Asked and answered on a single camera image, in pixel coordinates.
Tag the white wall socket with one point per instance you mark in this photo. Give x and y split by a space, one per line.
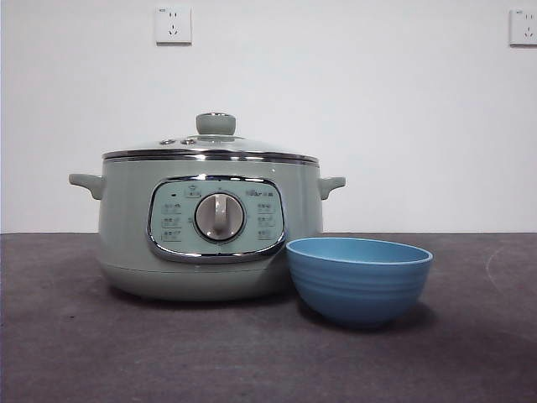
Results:
524 27
173 25

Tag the glass lid with green knob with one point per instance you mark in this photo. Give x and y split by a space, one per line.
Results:
215 124

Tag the blue ribbed bowl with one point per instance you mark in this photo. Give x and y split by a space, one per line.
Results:
356 289

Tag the pale green electric steamer pot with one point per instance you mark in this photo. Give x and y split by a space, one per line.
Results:
126 235

